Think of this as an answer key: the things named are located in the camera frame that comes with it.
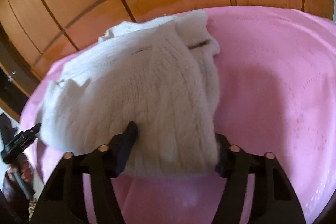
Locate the white knitted sweater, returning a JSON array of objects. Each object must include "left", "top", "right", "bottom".
[{"left": 36, "top": 10, "right": 220, "bottom": 177}]

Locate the dark wooden cabinet door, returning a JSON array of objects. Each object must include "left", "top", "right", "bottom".
[{"left": 1, "top": 28, "right": 40, "bottom": 121}]

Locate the person's left hand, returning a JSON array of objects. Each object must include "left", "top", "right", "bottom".
[{"left": 7, "top": 154, "right": 34, "bottom": 184}]

